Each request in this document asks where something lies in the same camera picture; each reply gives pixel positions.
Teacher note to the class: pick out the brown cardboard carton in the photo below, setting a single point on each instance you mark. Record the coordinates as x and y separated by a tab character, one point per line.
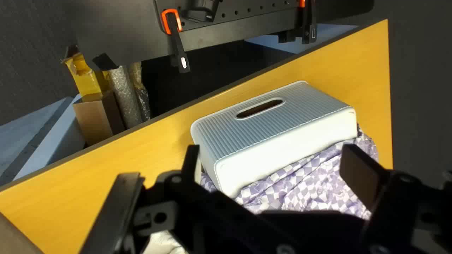
93	118

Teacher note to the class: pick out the yellow brown cardboard tube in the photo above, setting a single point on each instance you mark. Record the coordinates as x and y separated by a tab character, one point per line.
84	72

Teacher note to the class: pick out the orange black bar clamp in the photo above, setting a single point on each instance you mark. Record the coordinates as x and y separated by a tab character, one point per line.
304	22
175	40

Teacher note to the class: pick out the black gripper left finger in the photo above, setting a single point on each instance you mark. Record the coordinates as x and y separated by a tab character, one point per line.
125	206

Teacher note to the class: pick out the purple checkered cloth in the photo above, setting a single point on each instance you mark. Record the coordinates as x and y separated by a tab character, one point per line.
305	184

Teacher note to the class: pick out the white plastic basket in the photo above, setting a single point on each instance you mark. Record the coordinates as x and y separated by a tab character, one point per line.
283	132

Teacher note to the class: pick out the grey rolled material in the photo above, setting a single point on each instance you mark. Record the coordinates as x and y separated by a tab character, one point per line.
125	94

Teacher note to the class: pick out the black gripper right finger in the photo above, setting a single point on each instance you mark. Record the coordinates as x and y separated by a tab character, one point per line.
372	178

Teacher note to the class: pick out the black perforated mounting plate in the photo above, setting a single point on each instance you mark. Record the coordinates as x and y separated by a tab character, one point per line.
235	19

